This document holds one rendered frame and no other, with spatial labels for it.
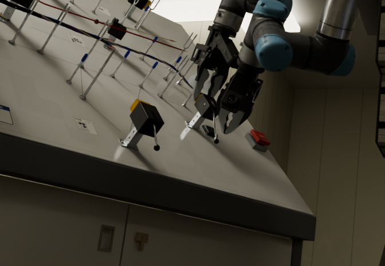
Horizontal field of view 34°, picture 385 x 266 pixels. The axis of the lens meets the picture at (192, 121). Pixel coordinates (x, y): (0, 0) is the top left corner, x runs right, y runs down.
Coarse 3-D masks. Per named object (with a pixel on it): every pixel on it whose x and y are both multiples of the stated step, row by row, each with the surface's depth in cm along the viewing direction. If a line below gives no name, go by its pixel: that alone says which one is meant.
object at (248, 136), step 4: (248, 136) 189; (252, 136) 189; (248, 140) 188; (252, 140) 187; (252, 144) 187; (256, 144) 186; (260, 144) 188; (264, 144) 190; (256, 148) 187; (260, 148) 188; (264, 148) 189
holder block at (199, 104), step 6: (204, 96) 169; (198, 102) 171; (204, 102) 169; (210, 102) 169; (216, 102) 171; (198, 108) 170; (204, 108) 168; (210, 108) 167; (216, 108) 168; (204, 114) 168; (210, 114) 168; (216, 114) 169
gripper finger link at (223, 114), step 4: (220, 112) 159; (224, 112) 159; (228, 112) 158; (220, 116) 160; (224, 116) 159; (220, 120) 160; (224, 120) 160; (220, 124) 161; (224, 124) 160; (224, 128) 161; (224, 132) 162
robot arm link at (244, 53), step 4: (240, 44) 151; (244, 44) 149; (244, 48) 149; (248, 48) 148; (240, 52) 150; (244, 52) 149; (248, 52) 148; (252, 52) 147; (240, 56) 150; (244, 56) 149; (248, 56) 148; (252, 56) 148; (244, 60) 149; (248, 60) 149; (252, 60) 148; (256, 60) 148; (248, 64) 149; (252, 64) 149; (256, 64) 149
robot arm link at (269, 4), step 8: (264, 0) 144; (272, 0) 145; (256, 8) 144; (264, 8) 142; (272, 8) 142; (280, 8) 143; (256, 16) 144; (264, 16) 142; (272, 16) 142; (280, 16) 142; (256, 24) 142; (248, 32) 147; (248, 40) 147
